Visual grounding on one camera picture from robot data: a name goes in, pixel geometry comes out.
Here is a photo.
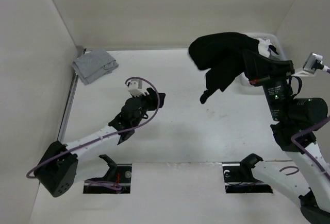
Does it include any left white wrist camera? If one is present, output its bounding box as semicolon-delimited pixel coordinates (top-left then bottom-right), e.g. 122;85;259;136
127;79;145;97

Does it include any folded grey tank top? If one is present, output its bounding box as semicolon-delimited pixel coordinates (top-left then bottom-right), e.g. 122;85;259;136
72;48;119;85

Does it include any black tank top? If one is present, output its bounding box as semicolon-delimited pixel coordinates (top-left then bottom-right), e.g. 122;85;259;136
188;32;259;104

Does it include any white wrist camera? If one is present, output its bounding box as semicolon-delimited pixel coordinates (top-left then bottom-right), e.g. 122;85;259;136
127;79;145;97
293;53;324;77

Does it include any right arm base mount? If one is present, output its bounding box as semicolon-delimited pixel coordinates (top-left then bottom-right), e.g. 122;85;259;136
222;163;273;194

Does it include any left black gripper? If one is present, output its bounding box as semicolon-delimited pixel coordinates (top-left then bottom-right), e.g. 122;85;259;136
131;88;164;128

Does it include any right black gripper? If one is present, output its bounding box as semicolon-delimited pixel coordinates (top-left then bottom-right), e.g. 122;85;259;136
239;47;292;120

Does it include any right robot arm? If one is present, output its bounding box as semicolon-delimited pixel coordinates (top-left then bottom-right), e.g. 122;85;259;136
239;50;329;223

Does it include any left metal table rail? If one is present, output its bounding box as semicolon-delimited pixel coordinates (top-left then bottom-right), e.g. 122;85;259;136
51;45;87;145

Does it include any white garment in basket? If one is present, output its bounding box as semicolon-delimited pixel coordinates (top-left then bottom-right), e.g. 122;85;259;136
252;37;279;58

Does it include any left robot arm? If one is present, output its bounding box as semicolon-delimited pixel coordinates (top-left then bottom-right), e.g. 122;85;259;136
32;88;166;197

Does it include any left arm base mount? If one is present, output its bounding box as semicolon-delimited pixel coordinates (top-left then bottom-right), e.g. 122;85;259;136
83;164;133;194

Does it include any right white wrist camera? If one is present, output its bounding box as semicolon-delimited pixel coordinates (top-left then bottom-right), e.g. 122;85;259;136
293;53;324;77

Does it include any white plastic laundry basket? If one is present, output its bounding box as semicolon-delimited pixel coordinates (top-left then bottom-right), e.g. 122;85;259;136
237;32;286;95

